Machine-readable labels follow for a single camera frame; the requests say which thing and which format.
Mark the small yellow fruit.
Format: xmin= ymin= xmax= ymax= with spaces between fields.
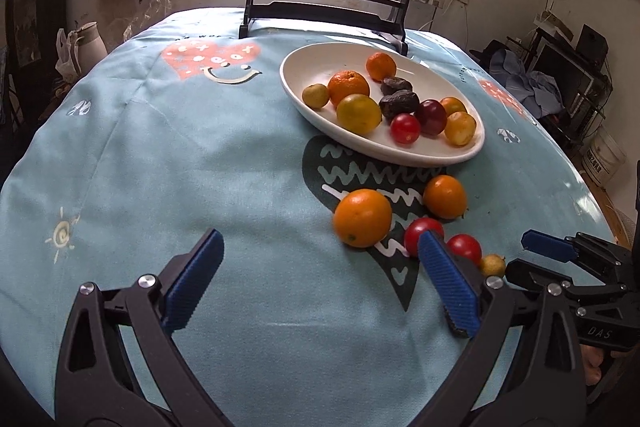
xmin=480 ymin=254 xmax=506 ymax=277

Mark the red tomato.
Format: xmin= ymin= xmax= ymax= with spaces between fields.
xmin=404 ymin=217 xmax=445 ymax=257
xmin=447 ymin=234 xmax=483 ymax=267
xmin=390 ymin=114 xmax=421 ymax=145

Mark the red tomato back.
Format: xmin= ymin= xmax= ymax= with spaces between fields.
xmin=404 ymin=217 xmax=445 ymax=257

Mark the yellow round fruit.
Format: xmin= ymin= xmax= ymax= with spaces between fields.
xmin=444 ymin=112 xmax=476 ymax=146

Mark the dark red plum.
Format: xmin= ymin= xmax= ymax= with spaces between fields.
xmin=414 ymin=100 xmax=448 ymax=136

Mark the mandarin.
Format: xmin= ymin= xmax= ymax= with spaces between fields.
xmin=440 ymin=96 xmax=468 ymax=116

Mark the red tomato front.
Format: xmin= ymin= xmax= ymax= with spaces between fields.
xmin=390 ymin=114 xmax=421 ymax=145

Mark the dark passion fruit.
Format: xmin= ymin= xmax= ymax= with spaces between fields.
xmin=378 ymin=91 xmax=420 ymax=121
xmin=381 ymin=77 xmax=413 ymax=96

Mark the yellow orange lemon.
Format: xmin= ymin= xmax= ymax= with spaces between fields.
xmin=336 ymin=94 xmax=382 ymax=135

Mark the large orange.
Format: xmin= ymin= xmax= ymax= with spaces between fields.
xmin=328 ymin=70 xmax=370 ymax=107

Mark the small green-yellow fruit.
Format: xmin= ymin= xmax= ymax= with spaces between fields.
xmin=302 ymin=83 xmax=330 ymax=110

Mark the person's right hand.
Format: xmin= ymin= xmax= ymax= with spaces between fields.
xmin=580 ymin=345 xmax=604 ymax=386

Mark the white plastic bucket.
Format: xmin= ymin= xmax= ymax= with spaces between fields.
xmin=582 ymin=127 xmax=627 ymax=187

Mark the pile of blue-grey clothes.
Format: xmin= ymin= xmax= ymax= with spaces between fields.
xmin=489 ymin=49 xmax=564 ymax=119

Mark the light blue patterned tablecloth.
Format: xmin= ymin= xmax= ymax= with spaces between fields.
xmin=0 ymin=5 xmax=616 ymax=427

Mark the black monitor on rack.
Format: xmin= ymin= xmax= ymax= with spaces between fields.
xmin=525 ymin=27 xmax=596 ymax=112

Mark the white oval plate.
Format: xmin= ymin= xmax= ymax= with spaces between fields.
xmin=278 ymin=41 xmax=487 ymax=168

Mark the white kettle jug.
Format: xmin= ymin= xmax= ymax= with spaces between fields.
xmin=67 ymin=22 xmax=107 ymax=77

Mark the dark framed picture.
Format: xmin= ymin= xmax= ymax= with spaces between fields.
xmin=12 ymin=0 xmax=41 ymax=67

